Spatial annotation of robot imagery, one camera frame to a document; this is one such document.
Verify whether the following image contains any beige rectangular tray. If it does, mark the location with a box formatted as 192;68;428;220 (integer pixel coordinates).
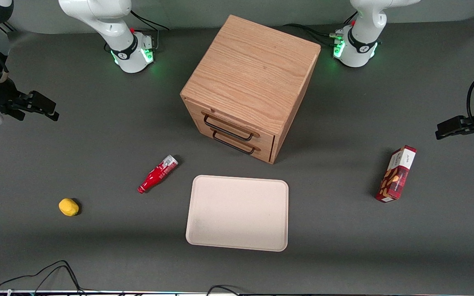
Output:
185;175;289;252

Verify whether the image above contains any yellow lemon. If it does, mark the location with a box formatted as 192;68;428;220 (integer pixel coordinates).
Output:
58;198;80;217

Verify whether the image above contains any black base cable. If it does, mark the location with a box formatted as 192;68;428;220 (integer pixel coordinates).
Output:
105;10;170;53
282;12;359;48

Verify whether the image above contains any red cookie box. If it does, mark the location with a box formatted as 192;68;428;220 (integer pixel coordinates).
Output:
375;145;417;203

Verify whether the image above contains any black floor cable pair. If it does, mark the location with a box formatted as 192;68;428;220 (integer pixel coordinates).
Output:
0;260;87;295

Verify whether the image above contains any black right base cable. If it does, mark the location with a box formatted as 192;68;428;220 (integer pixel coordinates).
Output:
105;10;170;53

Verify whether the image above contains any black short floor cable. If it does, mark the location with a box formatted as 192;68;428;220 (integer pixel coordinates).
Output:
206;284;242;296

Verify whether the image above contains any black left base cable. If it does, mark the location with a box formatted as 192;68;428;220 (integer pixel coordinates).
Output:
282;12;359;48

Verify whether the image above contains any oak wooden drawer cabinet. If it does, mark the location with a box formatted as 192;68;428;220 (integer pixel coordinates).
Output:
180;15;321;165

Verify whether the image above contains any wooden drawer front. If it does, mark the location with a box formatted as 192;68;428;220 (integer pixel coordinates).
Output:
196;120;274;164
184;99;277;145

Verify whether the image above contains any black metal drawer handle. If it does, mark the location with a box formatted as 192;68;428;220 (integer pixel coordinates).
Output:
212;131;257;155
203;114;255;142

